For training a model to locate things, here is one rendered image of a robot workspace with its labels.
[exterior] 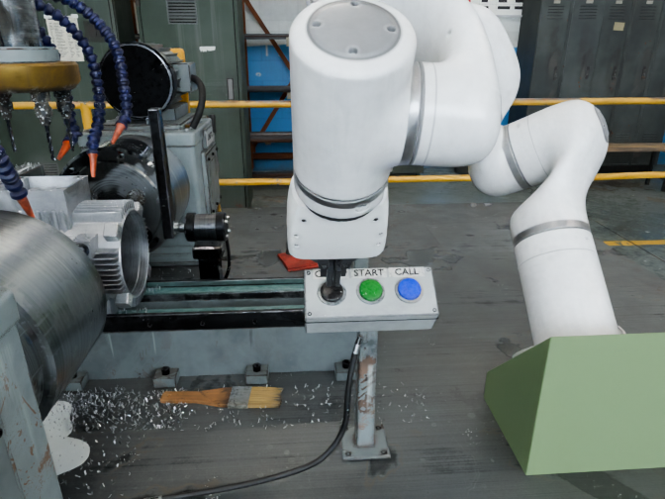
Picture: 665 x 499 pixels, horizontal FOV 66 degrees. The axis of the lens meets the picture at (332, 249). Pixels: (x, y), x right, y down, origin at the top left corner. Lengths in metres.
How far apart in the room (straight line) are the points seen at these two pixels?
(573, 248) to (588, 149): 0.17
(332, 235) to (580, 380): 0.41
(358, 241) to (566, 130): 0.50
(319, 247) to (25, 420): 0.32
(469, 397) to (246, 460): 0.39
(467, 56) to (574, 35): 5.75
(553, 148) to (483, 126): 0.54
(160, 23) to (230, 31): 0.48
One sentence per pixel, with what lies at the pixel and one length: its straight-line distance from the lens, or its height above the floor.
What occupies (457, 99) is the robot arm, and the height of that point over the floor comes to 1.32.
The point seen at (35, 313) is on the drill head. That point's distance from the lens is 0.63.
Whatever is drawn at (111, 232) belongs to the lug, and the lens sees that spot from 0.89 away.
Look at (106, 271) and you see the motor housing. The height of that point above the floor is 1.02.
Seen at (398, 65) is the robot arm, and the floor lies 1.35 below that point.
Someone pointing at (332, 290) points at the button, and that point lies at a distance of 0.65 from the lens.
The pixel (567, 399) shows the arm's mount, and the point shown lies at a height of 0.93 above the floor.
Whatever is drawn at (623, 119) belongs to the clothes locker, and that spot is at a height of 0.61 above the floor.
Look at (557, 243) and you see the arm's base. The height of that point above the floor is 1.08.
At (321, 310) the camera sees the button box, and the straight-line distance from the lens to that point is 0.65.
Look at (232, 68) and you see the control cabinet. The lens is 4.05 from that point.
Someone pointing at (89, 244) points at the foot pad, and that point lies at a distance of 0.89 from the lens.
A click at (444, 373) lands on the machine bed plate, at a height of 0.80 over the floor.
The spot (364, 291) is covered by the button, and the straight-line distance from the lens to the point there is 0.65.
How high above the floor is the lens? 1.36
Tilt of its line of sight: 22 degrees down
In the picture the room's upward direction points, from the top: straight up
